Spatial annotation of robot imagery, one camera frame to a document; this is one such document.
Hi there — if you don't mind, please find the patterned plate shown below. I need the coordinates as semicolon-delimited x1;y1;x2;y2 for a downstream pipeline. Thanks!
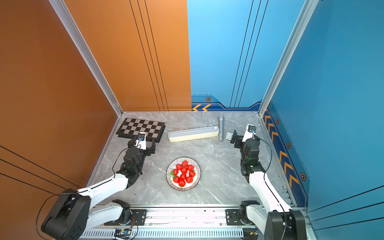
166;157;201;191

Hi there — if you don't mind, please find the silver microphone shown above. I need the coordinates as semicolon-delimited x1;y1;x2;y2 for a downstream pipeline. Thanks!
219;115;224;142

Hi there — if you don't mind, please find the left green circuit board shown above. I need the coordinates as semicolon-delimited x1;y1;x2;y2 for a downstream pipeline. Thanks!
114;229;132;240

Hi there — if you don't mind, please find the small white digital timer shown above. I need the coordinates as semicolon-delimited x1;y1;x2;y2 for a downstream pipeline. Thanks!
226;132;234;141

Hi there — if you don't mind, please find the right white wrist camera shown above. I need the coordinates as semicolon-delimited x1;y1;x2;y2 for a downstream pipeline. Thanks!
242;124;257;143

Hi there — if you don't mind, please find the right aluminium frame post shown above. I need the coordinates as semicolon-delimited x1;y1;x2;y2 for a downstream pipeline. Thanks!
258;0;319;117

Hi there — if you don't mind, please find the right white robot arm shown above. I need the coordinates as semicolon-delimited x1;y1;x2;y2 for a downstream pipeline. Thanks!
231;125;307;240

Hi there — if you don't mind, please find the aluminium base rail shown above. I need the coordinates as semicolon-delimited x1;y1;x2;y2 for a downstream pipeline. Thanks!
81;205;265;240

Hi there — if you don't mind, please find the black white chessboard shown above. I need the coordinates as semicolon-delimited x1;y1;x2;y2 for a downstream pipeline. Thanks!
116;118;166;143

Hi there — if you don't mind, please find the aluminium frame post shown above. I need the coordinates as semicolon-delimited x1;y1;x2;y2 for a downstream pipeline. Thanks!
258;0;319;117
49;0;124;117

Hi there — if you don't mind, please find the cream plastic wrap dispenser box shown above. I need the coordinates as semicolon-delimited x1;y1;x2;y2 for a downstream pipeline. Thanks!
168;126;220;143

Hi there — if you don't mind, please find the left aluminium frame post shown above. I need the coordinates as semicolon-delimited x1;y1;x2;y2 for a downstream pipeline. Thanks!
49;0;124;117

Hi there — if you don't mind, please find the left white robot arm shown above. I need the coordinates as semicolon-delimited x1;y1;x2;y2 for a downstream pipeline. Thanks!
41;132;156;240

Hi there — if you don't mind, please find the red strawberries pile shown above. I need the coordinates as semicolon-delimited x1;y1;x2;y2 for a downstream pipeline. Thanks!
168;160;198;188

